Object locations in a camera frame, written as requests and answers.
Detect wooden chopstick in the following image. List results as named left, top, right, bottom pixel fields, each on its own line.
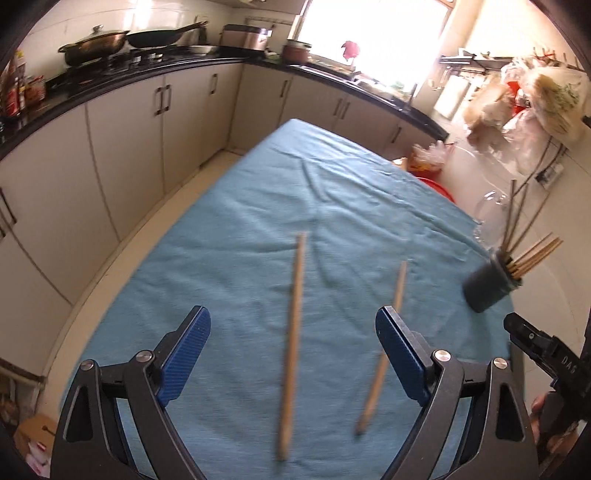
left=354, top=260, right=410, bottom=436
left=276, top=232, right=308, bottom=463

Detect black kitchen countertop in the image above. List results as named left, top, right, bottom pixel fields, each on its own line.
left=0, top=44, right=449, bottom=160

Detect metal chopstick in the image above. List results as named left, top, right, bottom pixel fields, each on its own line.
left=505, top=178, right=518, bottom=253
left=508, top=183, right=531, bottom=253

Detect black wall rack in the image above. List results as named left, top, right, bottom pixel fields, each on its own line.
left=438, top=54, right=513, bottom=75

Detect clear plastic bag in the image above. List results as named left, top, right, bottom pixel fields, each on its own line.
left=503, top=106, right=550, bottom=174

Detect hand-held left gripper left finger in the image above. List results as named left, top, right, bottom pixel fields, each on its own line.
left=51, top=305, right=212, bottom=480

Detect clear glass pitcher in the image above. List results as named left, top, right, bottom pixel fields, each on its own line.
left=473, top=189, right=513, bottom=250

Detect bunch of wooden chopsticks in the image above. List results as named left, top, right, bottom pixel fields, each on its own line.
left=508, top=233, right=565, bottom=280

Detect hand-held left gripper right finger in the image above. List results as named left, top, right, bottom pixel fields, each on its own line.
left=374, top=305, right=541, bottom=480

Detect gas stove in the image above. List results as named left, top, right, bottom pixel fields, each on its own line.
left=60, top=44, right=219, bottom=85

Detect tan plastic bag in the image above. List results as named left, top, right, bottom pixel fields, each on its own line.
left=464, top=82, right=518, bottom=140

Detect lidded metal pan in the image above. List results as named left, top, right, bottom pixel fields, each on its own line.
left=58, top=25, right=130, bottom=66

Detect red plastic basin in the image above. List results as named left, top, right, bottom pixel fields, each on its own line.
left=413, top=175, right=457, bottom=204

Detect white cutting board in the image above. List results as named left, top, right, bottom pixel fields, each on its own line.
left=433, top=73, right=467, bottom=121

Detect dark sauce bottle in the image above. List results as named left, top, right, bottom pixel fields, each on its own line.
left=2, top=59, right=27, bottom=116

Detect brown cooking pot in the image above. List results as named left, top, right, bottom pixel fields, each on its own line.
left=282, top=39, right=313, bottom=65

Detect dark grey chopstick holder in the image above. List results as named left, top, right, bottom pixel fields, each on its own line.
left=462, top=248, right=523, bottom=314

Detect kitchen window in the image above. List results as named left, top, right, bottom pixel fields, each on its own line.
left=288, top=0, right=456, bottom=89

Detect cardboard box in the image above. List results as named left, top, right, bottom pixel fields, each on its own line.
left=13, top=412, right=59, bottom=479

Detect red condiment jar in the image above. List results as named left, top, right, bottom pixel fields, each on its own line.
left=25, top=76, right=47, bottom=107

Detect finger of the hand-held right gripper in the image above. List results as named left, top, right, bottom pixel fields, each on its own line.
left=503, top=312, right=555, bottom=366

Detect beige lower cabinets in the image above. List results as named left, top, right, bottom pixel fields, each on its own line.
left=0, top=62, right=445, bottom=361

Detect blue tablecloth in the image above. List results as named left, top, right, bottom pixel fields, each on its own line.
left=60, top=118, right=516, bottom=480

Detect black wok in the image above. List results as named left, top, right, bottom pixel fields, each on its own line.
left=125, top=20, right=209, bottom=49

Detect yellowish plastic bag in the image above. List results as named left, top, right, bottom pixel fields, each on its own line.
left=530, top=64, right=585, bottom=140

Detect person's right hand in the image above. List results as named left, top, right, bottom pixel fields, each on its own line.
left=530, top=394, right=578, bottom=458

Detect white power strip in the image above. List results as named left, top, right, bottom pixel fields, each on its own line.
left=535, top=163, right=565, bottom=188

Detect black hook rail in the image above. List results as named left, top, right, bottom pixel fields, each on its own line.
left=530, top=45, right=583, bottom=71

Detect crumpled clear bag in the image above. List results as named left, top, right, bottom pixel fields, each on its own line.
left=406, top=143, right=449, bottom=174

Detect stainless steel appliance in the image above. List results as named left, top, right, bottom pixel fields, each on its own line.
left=220, top=23, right=273, bottom=51

